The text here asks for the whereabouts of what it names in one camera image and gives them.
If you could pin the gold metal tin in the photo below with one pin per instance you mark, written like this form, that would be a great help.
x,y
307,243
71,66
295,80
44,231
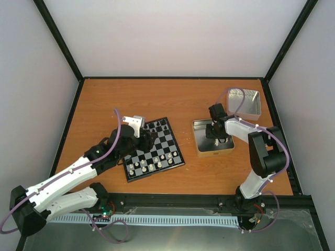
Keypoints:
x,y
206,147

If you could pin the green lit circuit board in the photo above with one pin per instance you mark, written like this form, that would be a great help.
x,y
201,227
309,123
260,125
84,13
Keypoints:
x,y
108,210

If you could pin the black chess piece set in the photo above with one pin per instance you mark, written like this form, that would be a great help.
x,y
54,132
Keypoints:
x,y
159,126

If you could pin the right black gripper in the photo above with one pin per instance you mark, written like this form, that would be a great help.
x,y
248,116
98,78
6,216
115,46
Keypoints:
x,y
209,134

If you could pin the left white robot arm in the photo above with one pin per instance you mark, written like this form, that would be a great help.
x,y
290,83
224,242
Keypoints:
x,y
32,208

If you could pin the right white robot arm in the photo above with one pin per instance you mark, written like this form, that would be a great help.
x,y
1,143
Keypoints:
x,y
268,155

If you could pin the light blue cable duct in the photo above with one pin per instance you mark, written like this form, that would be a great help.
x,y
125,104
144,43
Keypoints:
x,y
150,220

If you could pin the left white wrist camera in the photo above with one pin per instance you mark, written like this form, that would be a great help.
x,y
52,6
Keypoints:
x,y
136,122

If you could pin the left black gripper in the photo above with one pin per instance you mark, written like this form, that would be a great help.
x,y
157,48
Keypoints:
x,y
147,143

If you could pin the black aluminium frame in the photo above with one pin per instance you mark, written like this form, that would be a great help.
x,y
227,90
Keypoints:
x,y
221,188

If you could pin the black and silver chessboard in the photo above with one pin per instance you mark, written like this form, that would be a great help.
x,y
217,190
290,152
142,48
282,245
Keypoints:
x,y
163,146

